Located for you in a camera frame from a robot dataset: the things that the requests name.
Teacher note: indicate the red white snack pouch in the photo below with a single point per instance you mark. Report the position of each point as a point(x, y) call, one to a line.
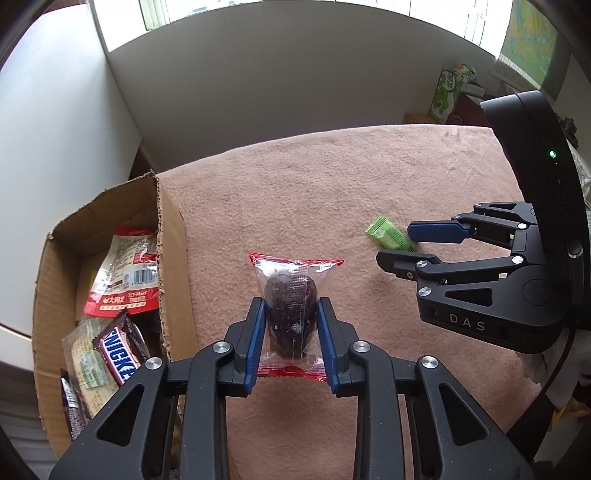
point(128, 276)

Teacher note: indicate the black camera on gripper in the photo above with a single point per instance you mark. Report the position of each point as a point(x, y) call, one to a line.
point(534, 143)

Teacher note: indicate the dark red side cabinet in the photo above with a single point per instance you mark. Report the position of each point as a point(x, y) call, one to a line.
point(468, 112)

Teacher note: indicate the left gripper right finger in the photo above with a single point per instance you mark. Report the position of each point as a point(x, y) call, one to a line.
point(414, 418)

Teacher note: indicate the packaged bread slice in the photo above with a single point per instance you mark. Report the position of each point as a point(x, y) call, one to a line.
point(86, 367)

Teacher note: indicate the pink table cloth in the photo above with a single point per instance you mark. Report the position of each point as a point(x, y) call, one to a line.
point(312, 197)

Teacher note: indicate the green carton box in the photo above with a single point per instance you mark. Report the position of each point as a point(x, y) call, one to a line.
point(448, 89)

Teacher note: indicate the green candy wrapper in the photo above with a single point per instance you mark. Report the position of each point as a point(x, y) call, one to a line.
point(385, 233)

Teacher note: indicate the cardboard box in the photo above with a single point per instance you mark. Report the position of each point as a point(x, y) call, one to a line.
point(70, 282)

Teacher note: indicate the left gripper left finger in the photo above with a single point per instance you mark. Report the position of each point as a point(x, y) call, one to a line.
point(174, 409)

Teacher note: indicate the wall map poster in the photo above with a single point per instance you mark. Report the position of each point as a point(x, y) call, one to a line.
point(534, 55)

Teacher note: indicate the dark plum clear wrapper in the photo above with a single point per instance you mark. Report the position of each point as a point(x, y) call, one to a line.
point(290, 289)

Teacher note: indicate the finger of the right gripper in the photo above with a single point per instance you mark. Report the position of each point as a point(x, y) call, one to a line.
point(414, 266)
point(493, 223)

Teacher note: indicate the Snickers bar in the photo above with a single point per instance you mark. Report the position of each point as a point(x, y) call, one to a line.
point(74, 408)
point(122, 347)

